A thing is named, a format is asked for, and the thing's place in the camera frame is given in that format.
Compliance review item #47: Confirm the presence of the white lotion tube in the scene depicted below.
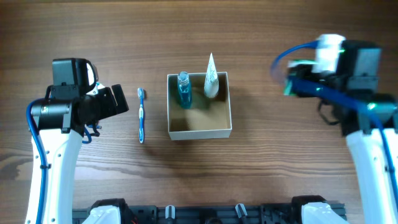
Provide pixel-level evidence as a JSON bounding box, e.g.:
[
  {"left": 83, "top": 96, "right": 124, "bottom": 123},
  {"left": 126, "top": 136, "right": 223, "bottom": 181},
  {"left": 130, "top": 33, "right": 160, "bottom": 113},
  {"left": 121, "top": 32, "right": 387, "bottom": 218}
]
[{"left": 204, "top": 53, "right": 219, "bottom": 98}]

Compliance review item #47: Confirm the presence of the black mounting rail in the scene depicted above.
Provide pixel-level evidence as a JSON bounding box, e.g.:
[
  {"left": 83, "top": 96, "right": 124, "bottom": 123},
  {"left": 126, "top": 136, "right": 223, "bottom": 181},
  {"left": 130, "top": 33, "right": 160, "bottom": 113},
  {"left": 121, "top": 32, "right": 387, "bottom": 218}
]
[{"left": 72, "top": 195, "right": 347, "bottom": 224}]

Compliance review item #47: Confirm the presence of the blue white toothbrush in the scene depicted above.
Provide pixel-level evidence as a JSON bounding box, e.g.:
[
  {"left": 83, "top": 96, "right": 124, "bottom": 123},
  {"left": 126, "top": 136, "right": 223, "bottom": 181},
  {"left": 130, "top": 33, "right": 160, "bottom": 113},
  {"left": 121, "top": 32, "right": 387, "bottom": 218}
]
[{"left": 137, "top": 88, "right": 145, "bottom": 144}]

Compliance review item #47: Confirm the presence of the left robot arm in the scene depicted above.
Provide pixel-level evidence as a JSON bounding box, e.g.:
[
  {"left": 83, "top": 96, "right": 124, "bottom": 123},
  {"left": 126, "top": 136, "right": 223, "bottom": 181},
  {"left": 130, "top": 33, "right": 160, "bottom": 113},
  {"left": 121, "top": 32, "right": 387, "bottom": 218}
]
[{"left": 25, "top": 58, "right": 129, "bottom": 223}]

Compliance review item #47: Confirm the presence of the blue mouthwash bottle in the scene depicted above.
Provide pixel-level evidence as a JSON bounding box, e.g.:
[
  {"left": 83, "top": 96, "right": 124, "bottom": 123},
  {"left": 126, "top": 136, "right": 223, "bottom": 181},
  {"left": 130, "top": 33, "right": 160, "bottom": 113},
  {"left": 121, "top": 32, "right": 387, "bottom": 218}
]
[{"left": 177, "top": 72, "right": 192, "bottom": 109}]

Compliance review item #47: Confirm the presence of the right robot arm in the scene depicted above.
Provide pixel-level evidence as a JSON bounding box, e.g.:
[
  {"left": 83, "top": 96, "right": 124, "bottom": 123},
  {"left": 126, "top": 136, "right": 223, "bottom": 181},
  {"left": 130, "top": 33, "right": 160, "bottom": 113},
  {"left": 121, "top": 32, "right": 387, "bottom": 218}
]
[{"left": 286, "top": 40, "right": 397, "bottom": 223}]

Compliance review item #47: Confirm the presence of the white cardboard box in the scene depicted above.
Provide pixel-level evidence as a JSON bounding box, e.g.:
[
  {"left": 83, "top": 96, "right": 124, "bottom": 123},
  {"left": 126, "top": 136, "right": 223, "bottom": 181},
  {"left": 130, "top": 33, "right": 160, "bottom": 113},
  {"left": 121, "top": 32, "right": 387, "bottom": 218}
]
[{"left": 167, "top": 72, "right": 233, "bottom": 141}]

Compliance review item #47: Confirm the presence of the green white soap packet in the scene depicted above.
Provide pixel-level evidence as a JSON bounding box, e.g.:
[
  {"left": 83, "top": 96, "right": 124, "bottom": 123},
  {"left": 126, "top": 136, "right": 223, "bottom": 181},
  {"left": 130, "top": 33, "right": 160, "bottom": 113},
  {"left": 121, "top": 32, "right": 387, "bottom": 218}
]
[{"left": 284, "top": 59, "right": 316, "bottom": 96}]

